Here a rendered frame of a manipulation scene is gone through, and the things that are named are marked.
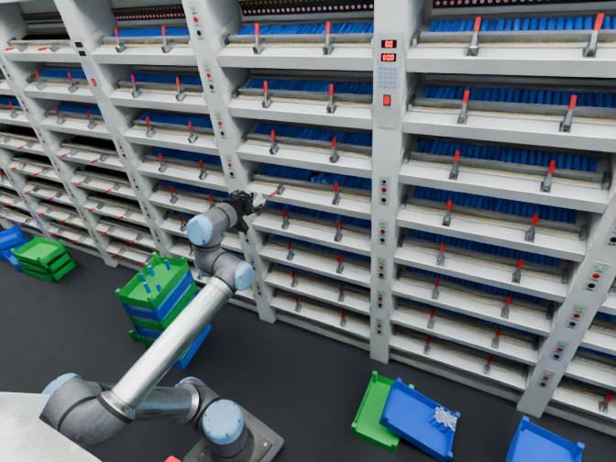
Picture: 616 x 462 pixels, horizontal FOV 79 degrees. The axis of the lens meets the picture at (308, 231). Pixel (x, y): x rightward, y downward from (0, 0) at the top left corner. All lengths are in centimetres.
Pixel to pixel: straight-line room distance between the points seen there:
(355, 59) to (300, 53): 20
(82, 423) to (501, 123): 140
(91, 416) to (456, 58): 136
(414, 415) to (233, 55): 167
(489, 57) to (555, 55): 15
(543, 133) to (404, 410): 127
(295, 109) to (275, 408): 139
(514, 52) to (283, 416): 171
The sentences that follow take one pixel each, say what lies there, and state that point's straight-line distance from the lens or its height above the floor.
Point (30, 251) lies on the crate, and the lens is 349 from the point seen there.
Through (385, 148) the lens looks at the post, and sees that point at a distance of 134.
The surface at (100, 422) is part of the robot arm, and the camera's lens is 121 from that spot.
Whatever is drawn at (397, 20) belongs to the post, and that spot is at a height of 159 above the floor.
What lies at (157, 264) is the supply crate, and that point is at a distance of 220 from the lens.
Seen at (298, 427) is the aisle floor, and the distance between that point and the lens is 197.
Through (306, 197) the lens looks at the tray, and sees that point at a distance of 160.
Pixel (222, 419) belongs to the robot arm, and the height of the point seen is 35.
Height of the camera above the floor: 176
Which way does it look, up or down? 36 degrees down
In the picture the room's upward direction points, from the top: 6 degrees counter-clockwise
